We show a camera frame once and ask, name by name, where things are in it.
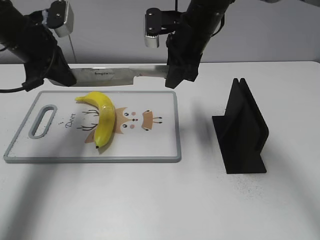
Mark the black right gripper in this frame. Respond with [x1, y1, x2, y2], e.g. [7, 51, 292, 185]
[165, 24, 203, 88]

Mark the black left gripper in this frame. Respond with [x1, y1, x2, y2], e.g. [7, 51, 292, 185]
[23, 29, 77, 87]

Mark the white-handled kitchen knife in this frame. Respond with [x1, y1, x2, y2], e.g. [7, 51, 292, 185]
[48, 65, 171, 87]

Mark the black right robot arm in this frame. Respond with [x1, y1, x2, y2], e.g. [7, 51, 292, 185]
[165, 0, 234, 89]

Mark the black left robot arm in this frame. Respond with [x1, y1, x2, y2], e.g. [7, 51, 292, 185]
[0, 0, 77, 93]

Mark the yellow plastic banana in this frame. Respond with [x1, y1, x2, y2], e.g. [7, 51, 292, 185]
[75, 91, 116, 149]

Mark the white grey-rimmed cutting board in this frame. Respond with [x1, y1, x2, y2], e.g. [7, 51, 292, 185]
[3, 90, 181, 163]

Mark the black knife stand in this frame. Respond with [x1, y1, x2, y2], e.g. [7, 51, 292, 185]
[212, 78, 269, 174]

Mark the black cable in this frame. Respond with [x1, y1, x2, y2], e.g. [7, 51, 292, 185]
[0, 79, 43, 94]

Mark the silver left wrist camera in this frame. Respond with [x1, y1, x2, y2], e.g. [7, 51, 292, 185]
[42, 0, 74, 38]

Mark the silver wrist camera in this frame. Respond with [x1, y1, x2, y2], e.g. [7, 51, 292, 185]
[143, 7, 181, 48]
[42, 0, 74, 38]

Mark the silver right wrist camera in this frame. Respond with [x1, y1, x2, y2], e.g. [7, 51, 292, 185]
[143, 7, 181, 48]

